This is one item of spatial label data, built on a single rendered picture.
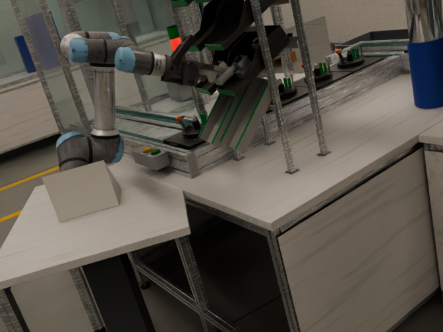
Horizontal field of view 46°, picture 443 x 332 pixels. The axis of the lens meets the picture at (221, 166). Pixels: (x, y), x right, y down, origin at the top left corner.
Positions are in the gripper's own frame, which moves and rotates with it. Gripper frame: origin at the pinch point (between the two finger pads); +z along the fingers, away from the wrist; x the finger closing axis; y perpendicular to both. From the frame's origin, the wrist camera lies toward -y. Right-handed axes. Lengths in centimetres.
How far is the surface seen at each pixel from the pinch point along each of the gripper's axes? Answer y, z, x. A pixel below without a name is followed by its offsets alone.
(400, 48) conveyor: -29, 144, -65
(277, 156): 30.3, 35.6, -9.5
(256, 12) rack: -18.8, 5.6, 10.8
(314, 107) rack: 9.0, 37.2, 7.4
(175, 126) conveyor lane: 29, 20, -81
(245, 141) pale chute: 23.6, 10.8, 6.7
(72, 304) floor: 145, -11, -131
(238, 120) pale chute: 17.7, 14.0, -5.7
